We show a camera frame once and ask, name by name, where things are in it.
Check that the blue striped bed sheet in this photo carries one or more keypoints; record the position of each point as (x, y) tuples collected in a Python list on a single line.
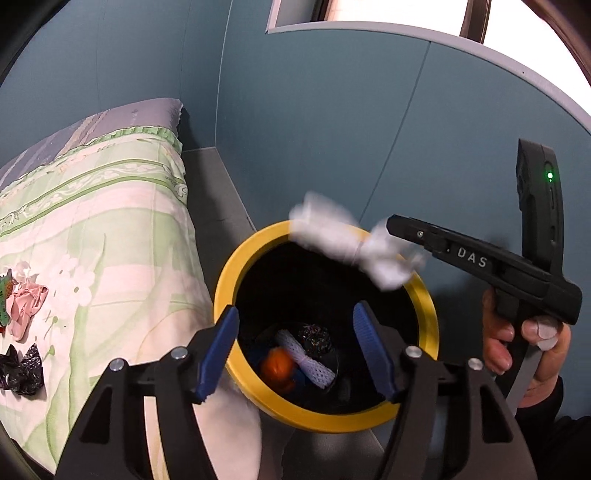
[(92, 134)]

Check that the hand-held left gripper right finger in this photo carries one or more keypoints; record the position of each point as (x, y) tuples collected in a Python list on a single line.
[(371, 350)]

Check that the person's right hand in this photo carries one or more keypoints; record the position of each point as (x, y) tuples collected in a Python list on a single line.
[(496, 341)]

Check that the pink plastic bag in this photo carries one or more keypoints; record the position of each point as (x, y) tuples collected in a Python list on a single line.
[(27, 300)]

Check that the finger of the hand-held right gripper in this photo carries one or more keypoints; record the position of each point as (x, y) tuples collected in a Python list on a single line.
[(411, 230)]

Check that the yellow rimmed black bin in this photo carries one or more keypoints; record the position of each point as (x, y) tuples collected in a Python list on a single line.
[(323, 422)]

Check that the white foam net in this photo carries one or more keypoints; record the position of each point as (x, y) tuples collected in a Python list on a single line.
[(307, 364), (341, 240)]

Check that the orange plastic bag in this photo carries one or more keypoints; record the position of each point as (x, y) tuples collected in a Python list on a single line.
[(277, 364)]

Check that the black plastic bag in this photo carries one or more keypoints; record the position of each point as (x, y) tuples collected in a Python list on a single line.
[(314, 339), (23, 369)]

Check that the brown framed window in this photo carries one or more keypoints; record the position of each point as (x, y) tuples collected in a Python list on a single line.
[(475, 21)]

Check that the green floral blanket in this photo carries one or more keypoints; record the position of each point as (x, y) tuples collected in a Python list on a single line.
[(115, 221)]

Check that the green snack wrapper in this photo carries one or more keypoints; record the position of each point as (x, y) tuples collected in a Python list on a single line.
[(5, 295)]

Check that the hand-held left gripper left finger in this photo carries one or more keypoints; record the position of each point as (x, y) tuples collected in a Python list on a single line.
[(217, 350)]

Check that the person's right forearm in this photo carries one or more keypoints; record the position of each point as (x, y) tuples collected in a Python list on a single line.
[(563, 429)]

